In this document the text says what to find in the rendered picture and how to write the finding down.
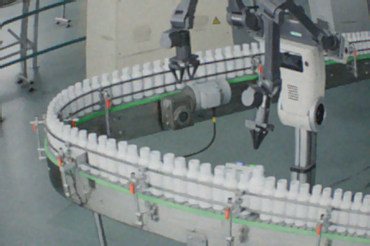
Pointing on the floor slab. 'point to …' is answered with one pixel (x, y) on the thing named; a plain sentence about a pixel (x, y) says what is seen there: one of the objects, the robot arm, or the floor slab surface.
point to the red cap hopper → (23, 37)
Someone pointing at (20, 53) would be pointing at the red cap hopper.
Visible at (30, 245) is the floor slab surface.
